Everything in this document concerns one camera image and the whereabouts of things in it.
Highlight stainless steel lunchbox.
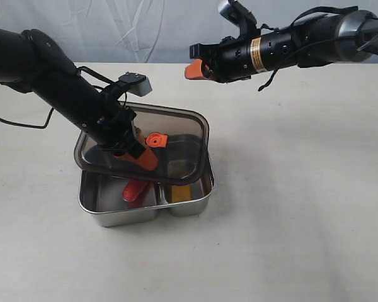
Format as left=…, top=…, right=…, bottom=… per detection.
left=77, top=133, right=217, bottom=228

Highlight red toy sausage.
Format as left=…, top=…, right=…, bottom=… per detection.
left=122, top=179, right=149, bottom=203

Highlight smoky transparent lunchbox lid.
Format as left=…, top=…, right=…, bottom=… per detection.
left=74, top=103, right=209, bottom=186

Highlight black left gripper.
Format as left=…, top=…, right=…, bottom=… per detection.
left=96, top=106, right=159, bottom=171

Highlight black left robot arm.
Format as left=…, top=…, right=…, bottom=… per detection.
left=0, top=29, right=158, bottom=171

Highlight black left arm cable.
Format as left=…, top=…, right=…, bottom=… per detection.
left=0, top=64, right=120, bottom=130

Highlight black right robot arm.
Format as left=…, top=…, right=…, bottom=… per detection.
left=184, top=7, right=378, bottom=84

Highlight yellow toy cheese wedge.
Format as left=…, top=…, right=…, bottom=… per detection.
left=171, top=185, right=192, bottom=203

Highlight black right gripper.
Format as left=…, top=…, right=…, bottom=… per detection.
left=184, top=36, right=252, bottom=84

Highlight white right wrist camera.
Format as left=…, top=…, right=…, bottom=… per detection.
left=218, top=0, right=257, bottom=35

